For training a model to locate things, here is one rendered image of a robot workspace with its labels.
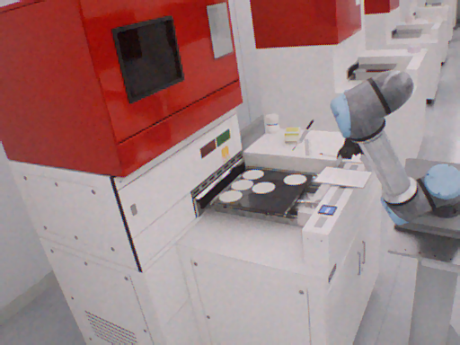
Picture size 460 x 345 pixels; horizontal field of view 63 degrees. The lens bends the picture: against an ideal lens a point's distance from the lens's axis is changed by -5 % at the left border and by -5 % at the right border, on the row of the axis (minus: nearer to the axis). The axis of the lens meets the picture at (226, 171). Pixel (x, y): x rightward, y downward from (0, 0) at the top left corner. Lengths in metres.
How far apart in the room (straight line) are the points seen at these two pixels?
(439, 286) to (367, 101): 0.89
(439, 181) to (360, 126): 0.37
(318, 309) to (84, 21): 1.20
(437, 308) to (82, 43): 1.63
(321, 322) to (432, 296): 0.50
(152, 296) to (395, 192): 0.97
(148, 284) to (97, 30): 0.93
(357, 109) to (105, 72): 0.73
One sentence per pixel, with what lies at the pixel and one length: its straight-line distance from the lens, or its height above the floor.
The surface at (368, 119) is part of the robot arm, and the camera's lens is 1.13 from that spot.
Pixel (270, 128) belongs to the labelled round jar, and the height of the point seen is 1.00.
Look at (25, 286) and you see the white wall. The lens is 3.07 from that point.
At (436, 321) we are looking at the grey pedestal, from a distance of 1.87.
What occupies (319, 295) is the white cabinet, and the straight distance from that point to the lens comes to 1.42.
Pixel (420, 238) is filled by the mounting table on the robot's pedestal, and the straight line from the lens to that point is 1.57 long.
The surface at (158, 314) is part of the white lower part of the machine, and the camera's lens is 1.68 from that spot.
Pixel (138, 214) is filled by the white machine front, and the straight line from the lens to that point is 1.45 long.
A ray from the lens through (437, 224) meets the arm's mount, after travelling 1.58.
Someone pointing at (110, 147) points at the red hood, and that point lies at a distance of 1.29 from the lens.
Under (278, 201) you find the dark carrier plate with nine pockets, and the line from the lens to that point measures 1.65.
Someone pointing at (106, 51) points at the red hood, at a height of 1.62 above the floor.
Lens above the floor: 1.72
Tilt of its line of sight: 25 degrees down
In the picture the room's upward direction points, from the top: 10 degrees counter-clockwise
